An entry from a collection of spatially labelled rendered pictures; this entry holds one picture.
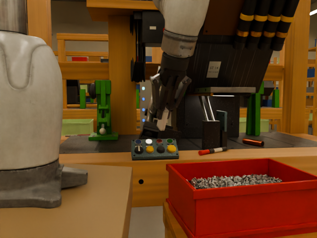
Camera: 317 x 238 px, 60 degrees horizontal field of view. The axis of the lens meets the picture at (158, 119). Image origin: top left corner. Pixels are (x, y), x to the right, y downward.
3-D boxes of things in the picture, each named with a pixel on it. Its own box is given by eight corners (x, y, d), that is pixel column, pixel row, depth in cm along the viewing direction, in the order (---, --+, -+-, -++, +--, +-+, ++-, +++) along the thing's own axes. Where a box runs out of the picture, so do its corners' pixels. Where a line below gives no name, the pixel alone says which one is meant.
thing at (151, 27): (177, 43, 133) (177, 11, 132) (142, 42, 131) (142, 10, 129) (172, 47, 145) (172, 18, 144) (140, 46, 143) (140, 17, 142)
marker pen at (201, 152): (224, 150, 101) (224, 146, 101) (227, 151, 100) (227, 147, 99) (197, 155, 94) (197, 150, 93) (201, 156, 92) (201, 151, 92)
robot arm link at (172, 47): (204, 38, 70) (199, 60, 73) (187, 29, 77) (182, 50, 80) (174, 35, 66) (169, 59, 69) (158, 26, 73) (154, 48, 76)
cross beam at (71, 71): (282, 80, 163) (283, 65, 162) (54, 79, 146) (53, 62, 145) (277, 80, 168) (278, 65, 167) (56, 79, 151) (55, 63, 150)
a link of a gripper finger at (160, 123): (166, 110, 81) (164, 111, 81) (162, 131, 84) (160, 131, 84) (162, 106, 83) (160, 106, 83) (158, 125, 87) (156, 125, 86)
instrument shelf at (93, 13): (271, 14, 137) (271, 6, 136) (86, 7, 125) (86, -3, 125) (248, 26, 161) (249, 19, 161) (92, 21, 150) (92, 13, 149)
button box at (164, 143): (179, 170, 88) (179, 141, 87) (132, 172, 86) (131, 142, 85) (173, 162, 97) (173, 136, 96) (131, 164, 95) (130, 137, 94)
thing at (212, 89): (255, 96, 94) (255, 87, 94) (210, 96, 92) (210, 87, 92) (216, 95, 133) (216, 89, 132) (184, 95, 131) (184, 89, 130)
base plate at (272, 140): (336, 150, 110) (336, 146, 109) (48, 159, 95) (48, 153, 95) (277, 135, 151) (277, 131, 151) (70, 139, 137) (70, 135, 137)
